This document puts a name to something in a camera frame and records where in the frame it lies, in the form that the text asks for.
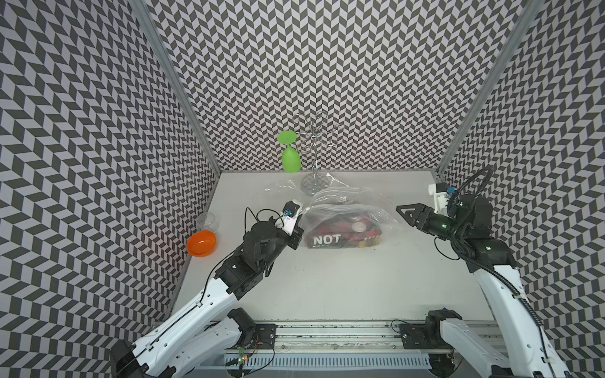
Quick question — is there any clear plastic vacuum bag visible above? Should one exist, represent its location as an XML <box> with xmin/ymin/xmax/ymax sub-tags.
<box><xmin>264</xmin><ymin>173</ymin><xmax>403</xmax><ymax>244</ymax></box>

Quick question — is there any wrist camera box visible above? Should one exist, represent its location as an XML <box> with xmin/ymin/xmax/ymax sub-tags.
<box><xmin>280</xmin><ymin>200</ymin><xmax>303</xmax><ymax>226</ymax></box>
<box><xmin>428</xmin><ymin>182</ymin><xmax>455</xmax><ymax>215</ymax></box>

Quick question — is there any green plastic wine glass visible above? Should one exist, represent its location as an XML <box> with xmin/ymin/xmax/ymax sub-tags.
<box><xmin>277</xmin><ymin>130</ymin><xmax>302</xmax><ymax>173</ymax></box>

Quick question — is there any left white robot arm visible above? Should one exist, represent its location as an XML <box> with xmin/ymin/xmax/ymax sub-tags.
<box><xmin>110</xmin><ymin>216</ymin><xmax>303</xmax><ymax>377</ymax></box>

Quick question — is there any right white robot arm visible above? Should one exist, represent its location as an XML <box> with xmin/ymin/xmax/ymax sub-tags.
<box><xmin>396</xmin><ymin>195</ymin><xmax>571</xmax><ymax>377</ymax></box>

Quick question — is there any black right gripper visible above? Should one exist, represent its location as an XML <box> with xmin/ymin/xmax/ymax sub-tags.
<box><xmin>395</xmin><ymin>203</ymin><xmax>467</xmax><ymax>243</ymax></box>

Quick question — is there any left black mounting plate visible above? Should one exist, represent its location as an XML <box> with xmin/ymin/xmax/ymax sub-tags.
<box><xmin>244</xmin><ymin>323</ymin><xmax>277</xmax><ymax>351</ymax></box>

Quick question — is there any black mounting plate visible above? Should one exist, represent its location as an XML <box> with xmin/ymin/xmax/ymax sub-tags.
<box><xmin>244</xmin><ymin>323</ymin><xmax>277</xmax><ymax>351</ymax></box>
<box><xmin>398</xmin><ymin>323</ymin><xmax>436</xmax><ymax>350</ymax></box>

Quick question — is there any white bag valve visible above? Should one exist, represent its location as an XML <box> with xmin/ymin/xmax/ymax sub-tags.
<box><xmin>351</xmin><ymin>221</ymin><xmax>367</xmax><ymax>233</ymax></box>

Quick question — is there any red plaid shirt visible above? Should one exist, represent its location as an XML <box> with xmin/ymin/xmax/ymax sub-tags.
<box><xmin>303</xmin><ymin>213</ymin><xmax>383</xmax><ymax>249</ymax></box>

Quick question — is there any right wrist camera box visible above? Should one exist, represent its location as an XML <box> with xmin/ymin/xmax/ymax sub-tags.
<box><xmin>428</xmin><ymin>182</ymin><xmax>455</xmax><ymax>215</ymax></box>

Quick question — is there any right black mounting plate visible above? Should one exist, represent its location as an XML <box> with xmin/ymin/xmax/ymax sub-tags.
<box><xmin>398</xmin><ymin>323</ymin><xmax>436</xmax><ymax>350</ymax></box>

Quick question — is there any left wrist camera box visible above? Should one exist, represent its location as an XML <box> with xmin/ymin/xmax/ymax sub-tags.
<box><xmin>280</xmin><ymin>200</ymin><xmax>303</xmax><ymax>226</ymax></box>

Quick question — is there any metal glass holder stand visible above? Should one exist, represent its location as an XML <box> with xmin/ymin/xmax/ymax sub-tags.
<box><xmin>294</xmin><ymin>113</ymin><xmax>344</xmax><ymax>197</ymax></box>

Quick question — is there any clear plastic cup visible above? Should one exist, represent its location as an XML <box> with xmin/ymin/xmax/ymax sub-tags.
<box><xmin>195</xmin><ymin>212</ymin><xmax>219</xmax><ymax>233</ymax></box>

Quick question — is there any orange plastic bowl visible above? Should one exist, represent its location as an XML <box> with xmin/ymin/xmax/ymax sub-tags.
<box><xmin>186</xmin><ymin>230</ymin><xmax>217</xmax><ymax>258</ymax></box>

